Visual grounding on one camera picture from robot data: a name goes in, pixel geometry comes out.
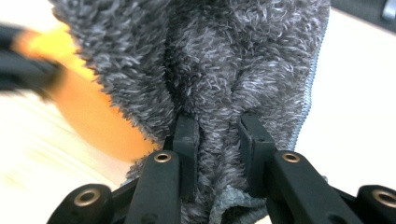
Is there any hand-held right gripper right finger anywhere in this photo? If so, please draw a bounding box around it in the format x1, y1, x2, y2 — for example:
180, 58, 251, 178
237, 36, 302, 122
238, 113, 363, 224

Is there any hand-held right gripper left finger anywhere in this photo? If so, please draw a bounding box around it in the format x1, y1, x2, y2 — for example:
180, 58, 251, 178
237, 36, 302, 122
124, 113, 200, 224

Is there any orange plush toy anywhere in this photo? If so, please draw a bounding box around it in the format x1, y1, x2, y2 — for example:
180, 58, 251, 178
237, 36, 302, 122
12, 24, 161, 163

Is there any grey fluffy cloth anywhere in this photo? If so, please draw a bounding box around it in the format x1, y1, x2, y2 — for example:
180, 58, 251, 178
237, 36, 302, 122
49, 0, 331, 224

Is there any pale grey blurred object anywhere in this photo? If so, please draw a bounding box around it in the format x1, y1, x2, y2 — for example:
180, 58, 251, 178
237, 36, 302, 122
382, 0, 396, 21

